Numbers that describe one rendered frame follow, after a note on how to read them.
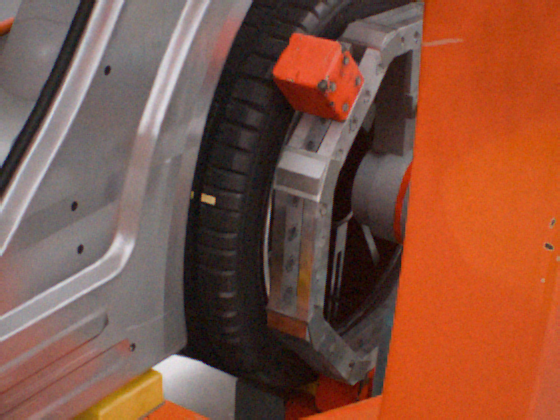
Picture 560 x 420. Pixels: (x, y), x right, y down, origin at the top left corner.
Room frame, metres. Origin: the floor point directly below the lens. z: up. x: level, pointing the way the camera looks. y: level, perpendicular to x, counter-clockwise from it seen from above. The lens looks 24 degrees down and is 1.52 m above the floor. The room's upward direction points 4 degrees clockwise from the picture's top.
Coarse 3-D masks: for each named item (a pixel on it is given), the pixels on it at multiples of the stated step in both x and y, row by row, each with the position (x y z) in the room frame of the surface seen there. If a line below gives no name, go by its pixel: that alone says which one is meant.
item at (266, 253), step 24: (288, 120) 1.42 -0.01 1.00; (360, 144) 1.67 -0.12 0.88; (336, 192) 1.67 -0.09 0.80; (264, 216) 1.39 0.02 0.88; (336, 216) 1.62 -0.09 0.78; (264, 240) 1.39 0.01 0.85; (336, 240) 1.59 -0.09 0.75; (360, 240) 1.69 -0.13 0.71; (384, 240) 1.75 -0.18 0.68; (264, 264) 1.39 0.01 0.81; (336, 264) 1.61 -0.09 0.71; (360, 264) 1.73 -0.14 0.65; (384, 264) 1.72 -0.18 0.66; (264, 288) 1.39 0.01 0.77; (336, 288) 1.61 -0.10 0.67; (360, 288) 1.68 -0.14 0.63; (336, 312) 1.61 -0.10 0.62; (360, 312) 1.64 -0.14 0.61
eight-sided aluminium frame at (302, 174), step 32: (352, 32) 1.48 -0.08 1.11; (384, 32) 1.46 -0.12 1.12; (416, 32) 1.54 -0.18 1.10; (384, 64) 1.45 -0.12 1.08; (320, 128) 1.40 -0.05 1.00; (352, 128) 1.39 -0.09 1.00; (288, 160) 1.36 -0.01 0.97; (320, 160) 1.34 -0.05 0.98; (288, 192) 1.34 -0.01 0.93; (320, 192) 1.32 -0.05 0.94; (288, 224) 1.35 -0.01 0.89; (320, 224) 1.33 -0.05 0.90; (288, 256) 1.36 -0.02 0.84; (320, 256) 1.34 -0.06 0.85; (288, 288) 1.36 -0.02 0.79; (320, 288) 1.35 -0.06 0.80; (288, 320) 1.34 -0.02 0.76; (320, 320) 1.35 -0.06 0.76; (320, 352) 1.36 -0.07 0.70; (352, 352) 1.44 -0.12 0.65; (352, 384) 1.46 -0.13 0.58
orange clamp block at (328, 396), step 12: (372, 372) 1.51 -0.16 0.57; (324, 384) 1.51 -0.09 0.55; (336, 384) 1.50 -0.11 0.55; (348, 384) 1.49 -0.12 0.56; (360, 384) 1.48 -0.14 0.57; (324, 396) 1.50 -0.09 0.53; (336, 396) 1.50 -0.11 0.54; (348, 396) 1.49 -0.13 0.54; (360, 396) 1.48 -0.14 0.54; (324, 408) 1.50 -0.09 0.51
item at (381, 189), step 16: (368, 160) 1.55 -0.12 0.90; (384, 160) 1.54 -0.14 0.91; (400, 160) 1.53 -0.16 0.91; (368, 176) 1.53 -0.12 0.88; (384, 176) 1.52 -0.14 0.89; (400, 176) 1.51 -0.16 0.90; (352, 192) 1.54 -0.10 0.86; (368, 192) 1.52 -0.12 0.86; (384, 192) 1.50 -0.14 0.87; (400, 192) 1.49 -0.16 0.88; (352, 208) 1.54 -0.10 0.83; (368, 208) 1.51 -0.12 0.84; (384, 208) 1.50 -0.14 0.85; (400, 208) 1.48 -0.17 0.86; (368, 224) 1.54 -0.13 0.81; (384, 224) 1.50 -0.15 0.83; (400, 224) 1.48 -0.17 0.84; (400, 240) 1.50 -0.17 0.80
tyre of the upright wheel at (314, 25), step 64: (256, 0) 1.52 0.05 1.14; (320, 0) 1.50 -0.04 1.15; (384, 0) 1.63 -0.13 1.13; (256, 64) 1.41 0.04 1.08; (256, 128) 1.36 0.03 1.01; (192, 192) 1.35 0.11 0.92; (256, 192) 1.36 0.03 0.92; (192, 256) 1.35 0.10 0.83; (256, 256) 1.37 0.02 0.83; (192, 320) 1.38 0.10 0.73; (256, 320) 1.38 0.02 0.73
